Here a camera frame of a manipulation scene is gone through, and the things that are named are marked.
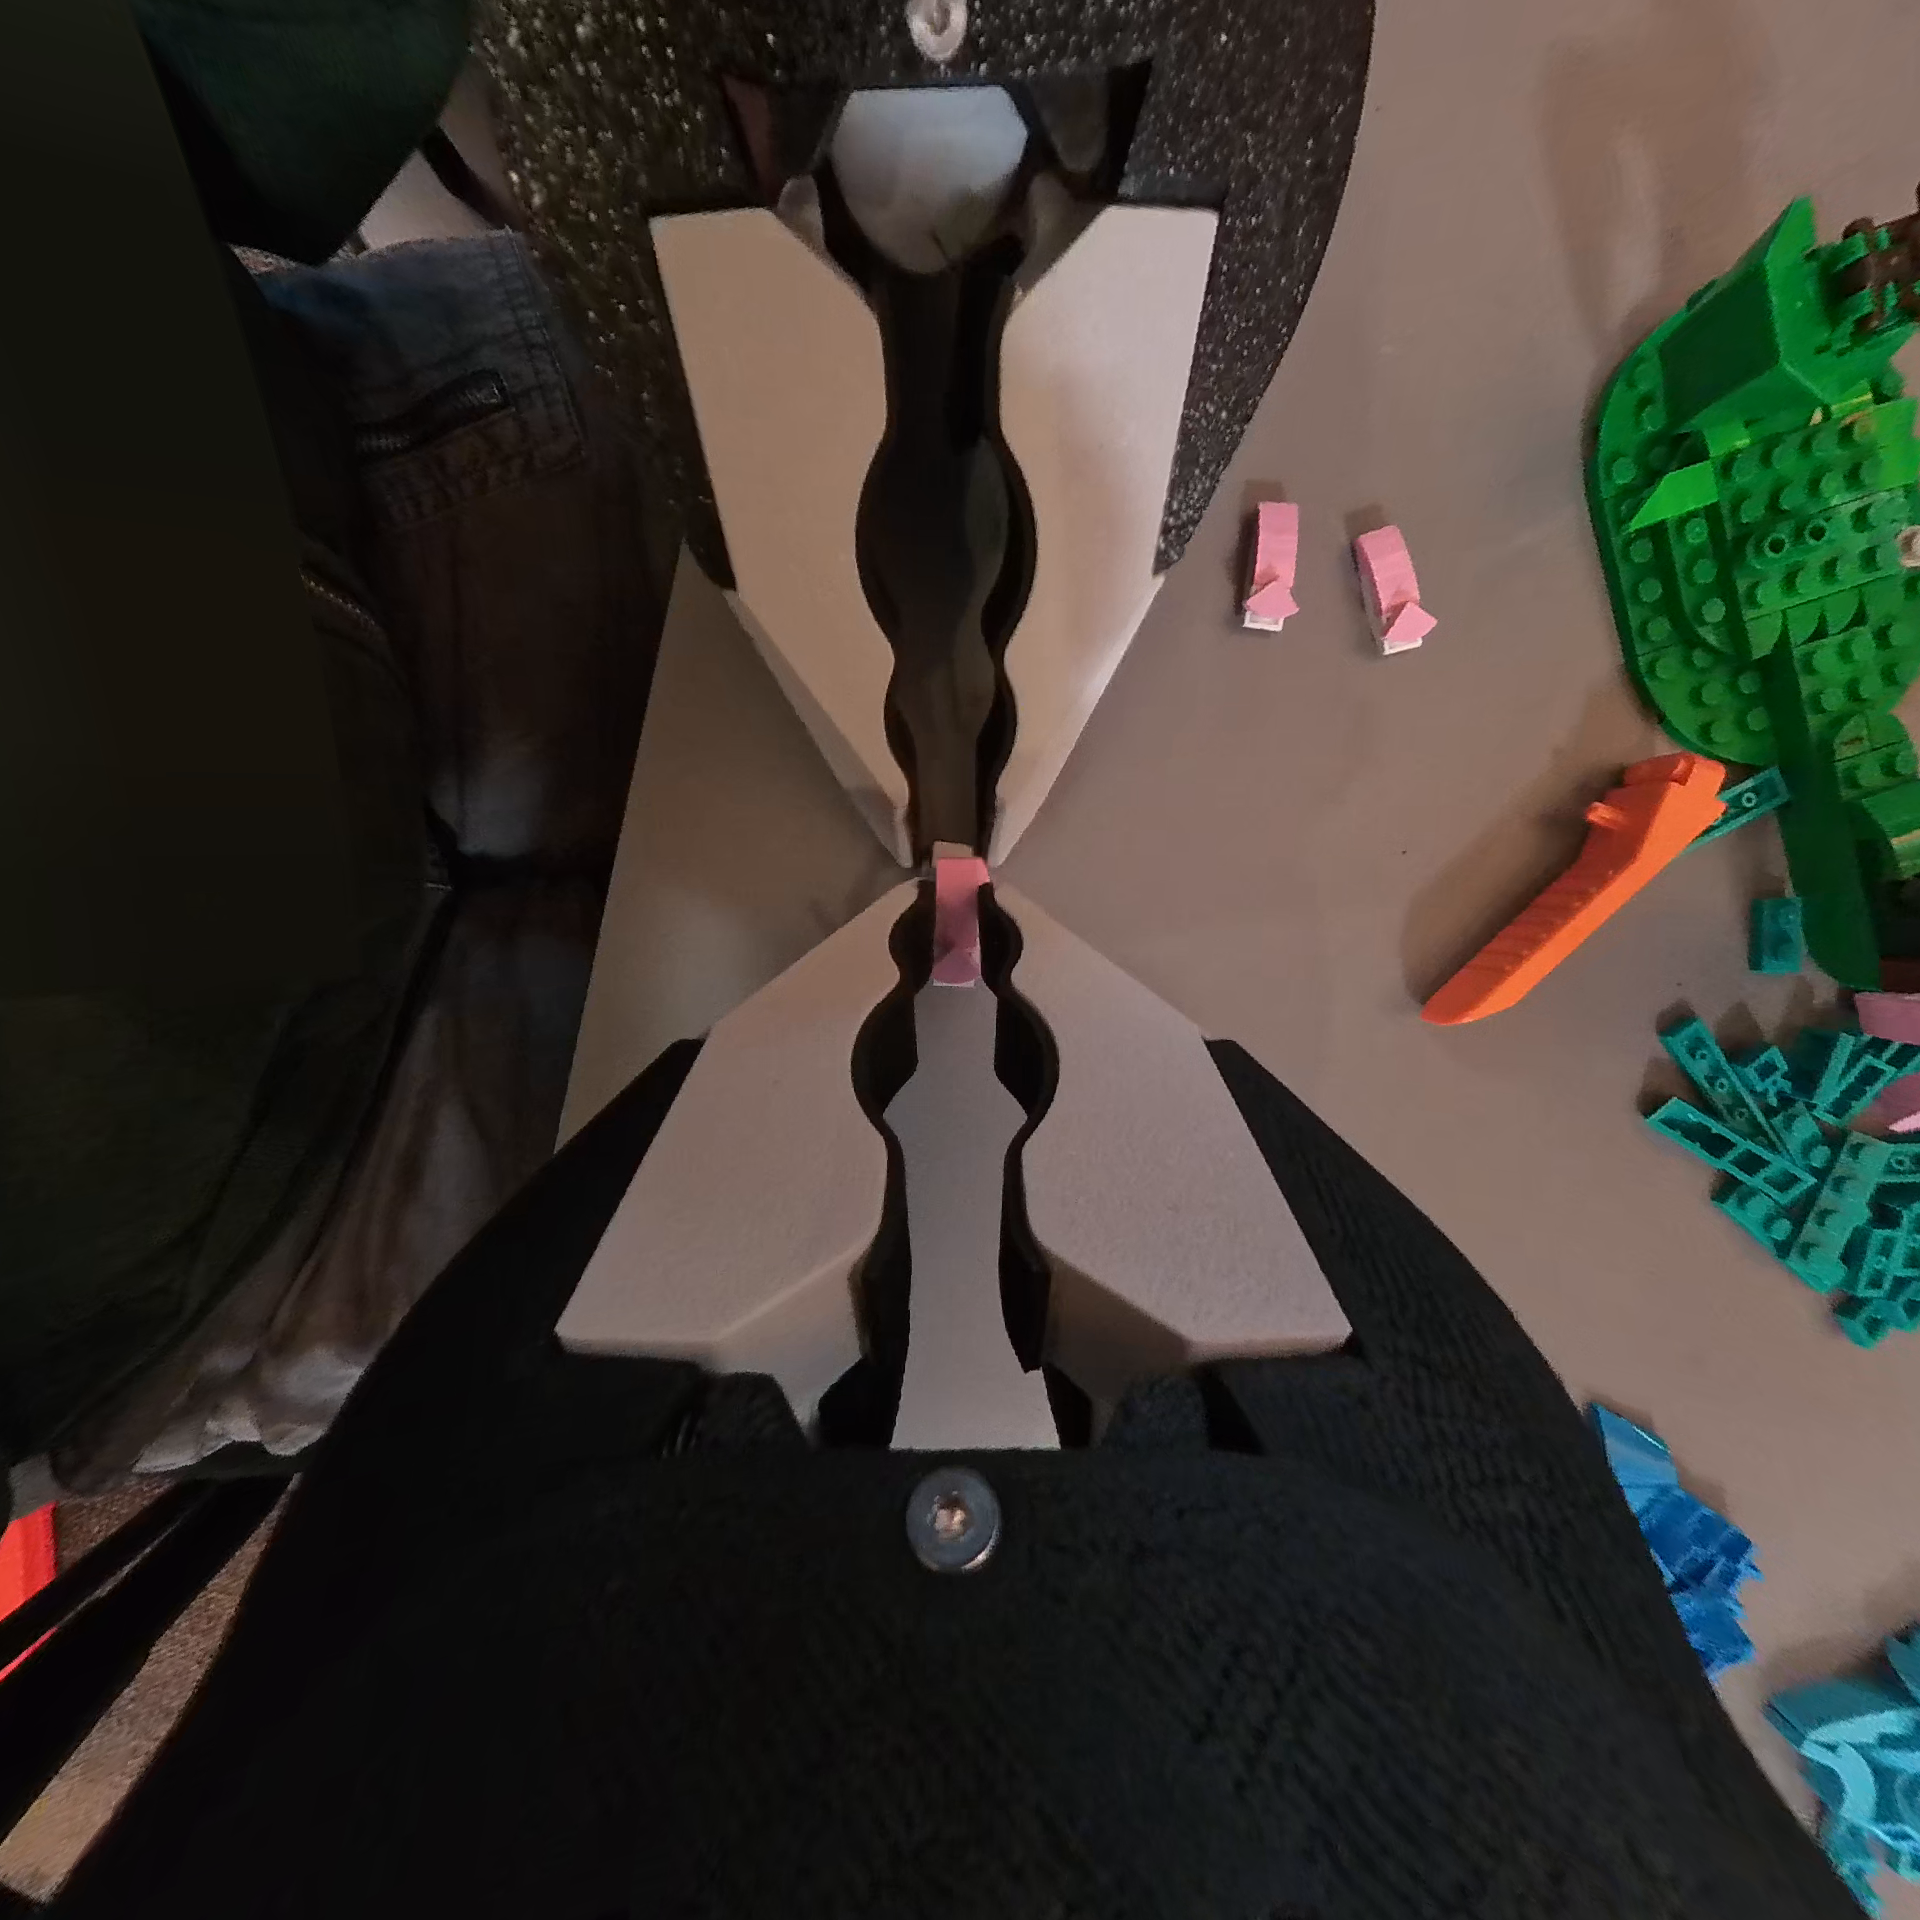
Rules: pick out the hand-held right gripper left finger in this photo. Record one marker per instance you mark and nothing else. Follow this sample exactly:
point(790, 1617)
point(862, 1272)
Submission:
point(720, 1200)

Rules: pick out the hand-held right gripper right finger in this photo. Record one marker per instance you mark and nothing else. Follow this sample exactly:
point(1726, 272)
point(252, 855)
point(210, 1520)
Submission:
point(1172, 1200)

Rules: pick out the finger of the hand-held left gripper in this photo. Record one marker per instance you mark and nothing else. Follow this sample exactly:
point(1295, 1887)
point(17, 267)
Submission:
point(765, 450)
point(1109, 450)

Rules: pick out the pink lego piece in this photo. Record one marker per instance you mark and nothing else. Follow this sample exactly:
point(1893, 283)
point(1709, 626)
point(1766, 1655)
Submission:
point(1388, 578)
point(1276, 563)
point(1890, 1015)
point(956, 915)

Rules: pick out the pile of teal lego bricks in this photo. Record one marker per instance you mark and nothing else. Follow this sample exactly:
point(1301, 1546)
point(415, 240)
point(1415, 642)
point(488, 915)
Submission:
point(1786, 1171)

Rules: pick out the green lego build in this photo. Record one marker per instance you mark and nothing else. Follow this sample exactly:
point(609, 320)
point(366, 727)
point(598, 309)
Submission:
point(1756, 570)

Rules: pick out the small teal lego brick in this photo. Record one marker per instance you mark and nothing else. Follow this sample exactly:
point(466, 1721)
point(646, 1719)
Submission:
point(1774, 933)

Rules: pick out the teal lego wedge plate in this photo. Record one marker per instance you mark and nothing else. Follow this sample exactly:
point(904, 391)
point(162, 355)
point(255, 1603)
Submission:
point(1746, 803)

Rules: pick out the pile of light blue lego bricks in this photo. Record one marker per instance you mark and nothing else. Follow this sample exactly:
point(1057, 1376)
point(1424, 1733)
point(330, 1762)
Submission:
point(1853, 1770)

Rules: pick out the grey denim garment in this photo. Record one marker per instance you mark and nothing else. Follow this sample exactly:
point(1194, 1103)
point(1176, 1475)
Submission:
point(481, 493)

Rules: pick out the white cloth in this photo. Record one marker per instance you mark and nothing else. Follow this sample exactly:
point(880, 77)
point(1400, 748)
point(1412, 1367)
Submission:
point(390, 1171)

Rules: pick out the orange brick separator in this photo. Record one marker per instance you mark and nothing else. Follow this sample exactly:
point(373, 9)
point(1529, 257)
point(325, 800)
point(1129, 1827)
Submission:
point(1576, 901)

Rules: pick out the dark green jacket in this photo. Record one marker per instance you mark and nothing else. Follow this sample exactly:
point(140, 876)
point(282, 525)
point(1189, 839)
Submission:
point(166, 826)

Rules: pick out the black chair leg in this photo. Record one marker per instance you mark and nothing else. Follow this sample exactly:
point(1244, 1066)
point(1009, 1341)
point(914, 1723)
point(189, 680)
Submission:
point(119, 1621)

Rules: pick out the red plastic object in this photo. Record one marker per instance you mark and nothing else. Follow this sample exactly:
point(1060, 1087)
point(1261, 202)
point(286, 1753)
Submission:
point(24, 1559)

